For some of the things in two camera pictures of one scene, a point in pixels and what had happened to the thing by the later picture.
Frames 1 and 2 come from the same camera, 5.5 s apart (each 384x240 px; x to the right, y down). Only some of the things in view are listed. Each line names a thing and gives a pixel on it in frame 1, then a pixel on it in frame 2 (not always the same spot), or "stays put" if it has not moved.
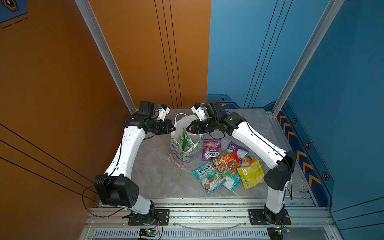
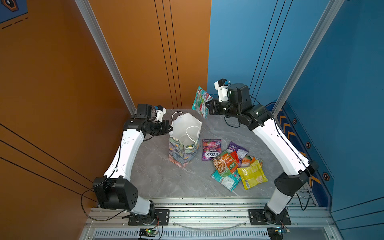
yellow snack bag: [252, 175] stays put
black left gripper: [166, 123] stays put
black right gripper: [197, 128] -> [214, 110]
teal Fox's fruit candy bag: [210, 180] -> [199, 104]
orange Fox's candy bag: [246, 161] stays put
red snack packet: [234, 154] stays put
